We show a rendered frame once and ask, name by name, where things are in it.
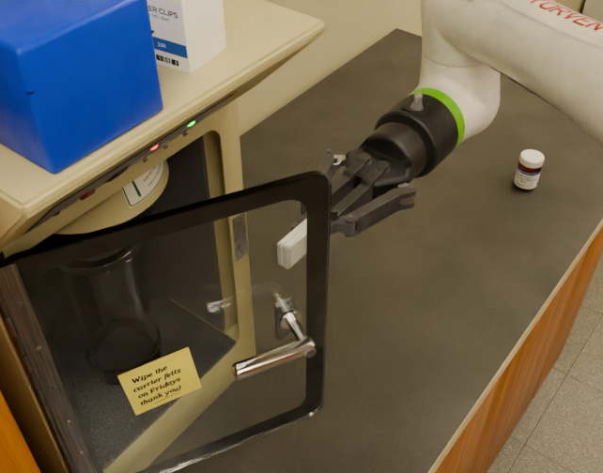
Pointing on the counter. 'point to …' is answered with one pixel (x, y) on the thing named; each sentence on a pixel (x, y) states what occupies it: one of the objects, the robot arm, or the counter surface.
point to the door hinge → (16, 350)
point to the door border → (28, 338)
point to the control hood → (259, 65)
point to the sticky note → (161, 381)
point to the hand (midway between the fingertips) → (301, 236)
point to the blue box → (68, 75)
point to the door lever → (304, 345)
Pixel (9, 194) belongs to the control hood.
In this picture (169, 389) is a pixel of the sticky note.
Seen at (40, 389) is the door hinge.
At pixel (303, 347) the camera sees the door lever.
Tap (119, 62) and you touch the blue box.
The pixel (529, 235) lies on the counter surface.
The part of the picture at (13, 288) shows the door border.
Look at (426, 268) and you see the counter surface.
